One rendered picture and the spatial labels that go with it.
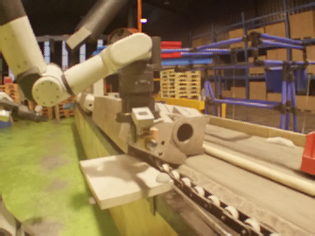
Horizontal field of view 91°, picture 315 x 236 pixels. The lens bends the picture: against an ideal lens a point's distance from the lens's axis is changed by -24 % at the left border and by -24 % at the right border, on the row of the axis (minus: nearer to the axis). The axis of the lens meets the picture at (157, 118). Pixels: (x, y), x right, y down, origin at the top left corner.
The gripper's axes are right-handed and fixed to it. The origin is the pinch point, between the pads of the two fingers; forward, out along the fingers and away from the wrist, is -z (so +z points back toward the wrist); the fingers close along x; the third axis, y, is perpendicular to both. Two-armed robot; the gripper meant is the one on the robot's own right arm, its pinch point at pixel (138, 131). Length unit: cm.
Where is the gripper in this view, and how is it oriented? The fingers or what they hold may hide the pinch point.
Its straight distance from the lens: 56.2
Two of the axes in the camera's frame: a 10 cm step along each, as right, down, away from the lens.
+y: -4.4, -1.3, 8.9
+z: -0.3, -9.9, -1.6
